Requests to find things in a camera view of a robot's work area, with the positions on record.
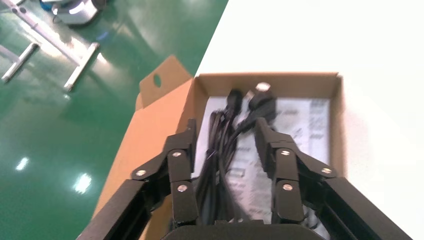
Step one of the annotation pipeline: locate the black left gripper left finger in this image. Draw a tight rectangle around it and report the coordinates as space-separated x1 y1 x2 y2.
76 118 200 240

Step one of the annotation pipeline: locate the printed white paper sheet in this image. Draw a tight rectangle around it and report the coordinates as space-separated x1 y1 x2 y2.
192 96 332 234

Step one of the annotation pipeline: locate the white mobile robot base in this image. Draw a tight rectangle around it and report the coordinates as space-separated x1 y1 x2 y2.
39 0 108 26

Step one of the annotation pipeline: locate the brown cardboard box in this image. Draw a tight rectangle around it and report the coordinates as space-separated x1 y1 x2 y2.
92 54 347 240

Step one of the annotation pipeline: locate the black power cable bundle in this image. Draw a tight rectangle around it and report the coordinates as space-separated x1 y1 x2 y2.
195 82 278 227

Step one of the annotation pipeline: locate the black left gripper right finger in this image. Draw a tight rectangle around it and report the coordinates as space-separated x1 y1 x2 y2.
254 117 414 240

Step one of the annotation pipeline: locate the white table frame with post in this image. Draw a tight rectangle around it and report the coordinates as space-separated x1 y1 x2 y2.
0 0 101 92

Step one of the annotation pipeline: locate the white table frame foot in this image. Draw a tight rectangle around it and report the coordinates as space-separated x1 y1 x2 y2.
0 42 39 83

